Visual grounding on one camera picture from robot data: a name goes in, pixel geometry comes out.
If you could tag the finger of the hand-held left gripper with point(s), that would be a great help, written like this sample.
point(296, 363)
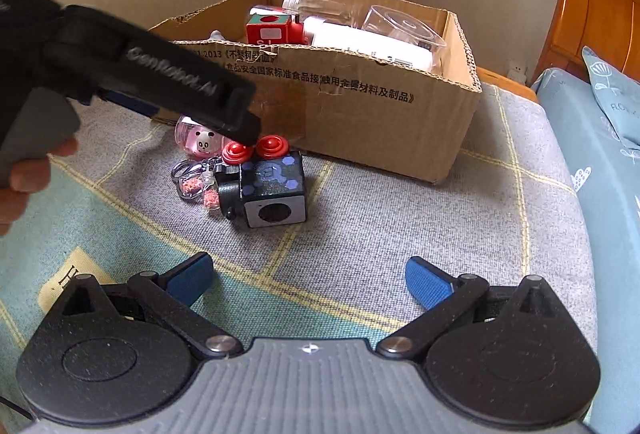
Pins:
point(242, 114)
point(130, 103)

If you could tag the keyring with tiny glass bottles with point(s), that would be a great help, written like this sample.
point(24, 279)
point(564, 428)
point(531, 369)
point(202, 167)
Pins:
point(192, 186)

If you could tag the brown cardboard box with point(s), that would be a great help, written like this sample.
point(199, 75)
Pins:
point(375, 129)

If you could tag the clear plastic bottle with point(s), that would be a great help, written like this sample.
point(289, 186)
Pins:
point(320, 4)

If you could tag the person's left hand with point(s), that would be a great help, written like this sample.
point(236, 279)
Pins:
point(22, 189)

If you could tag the grey and teal plaid blanket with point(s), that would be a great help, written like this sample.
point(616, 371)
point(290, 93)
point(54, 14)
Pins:
point(400, 224)

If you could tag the red and green cube box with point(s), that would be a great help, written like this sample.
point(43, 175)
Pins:
point(270, 31)

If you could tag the white wall socket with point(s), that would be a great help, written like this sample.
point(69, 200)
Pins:
point(517, 70)

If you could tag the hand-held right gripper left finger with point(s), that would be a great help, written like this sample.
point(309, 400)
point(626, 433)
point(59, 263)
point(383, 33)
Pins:
point(192, 281)

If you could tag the bed with blue floral sheet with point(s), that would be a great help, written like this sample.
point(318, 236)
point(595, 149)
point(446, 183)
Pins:
point(615, 264)

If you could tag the blue patterned pillow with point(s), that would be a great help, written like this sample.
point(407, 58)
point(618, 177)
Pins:
point(615, 99)

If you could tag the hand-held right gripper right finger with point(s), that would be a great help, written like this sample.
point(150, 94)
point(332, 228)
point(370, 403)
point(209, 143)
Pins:
point(425, 284)

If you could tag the white rectangular plastic container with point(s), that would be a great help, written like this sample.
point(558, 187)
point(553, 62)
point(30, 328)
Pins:
point(370, 45)

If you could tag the clear plastic jar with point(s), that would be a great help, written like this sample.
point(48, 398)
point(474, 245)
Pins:
point(400, 25)

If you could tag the orange wooden bed rail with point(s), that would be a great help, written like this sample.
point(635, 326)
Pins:
point(510, 86)

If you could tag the dark cube toy red buttons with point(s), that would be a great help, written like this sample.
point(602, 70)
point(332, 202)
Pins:
point(270, 186)

